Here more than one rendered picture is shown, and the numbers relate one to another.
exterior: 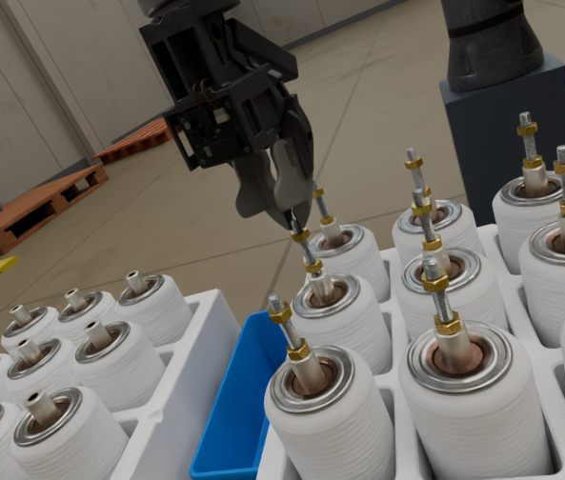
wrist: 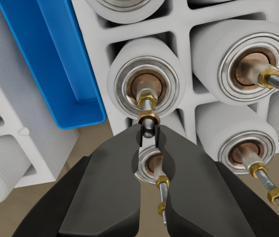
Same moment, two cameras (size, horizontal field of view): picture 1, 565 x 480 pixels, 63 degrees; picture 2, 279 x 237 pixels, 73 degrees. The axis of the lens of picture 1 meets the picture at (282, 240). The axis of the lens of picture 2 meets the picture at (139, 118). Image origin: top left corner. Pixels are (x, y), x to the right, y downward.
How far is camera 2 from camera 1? 49 cm
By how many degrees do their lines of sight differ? 90
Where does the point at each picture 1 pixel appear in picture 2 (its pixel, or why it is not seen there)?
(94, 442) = (15, 174)
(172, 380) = (6, 104)
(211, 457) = (58, 107)
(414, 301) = (224, 101)
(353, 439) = not seen: hidden behind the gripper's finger
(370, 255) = not seen: outside the picture
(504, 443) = not seen: hidden behind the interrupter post
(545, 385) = (263, 106)
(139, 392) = not seen: outside the picture
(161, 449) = (39, 135)
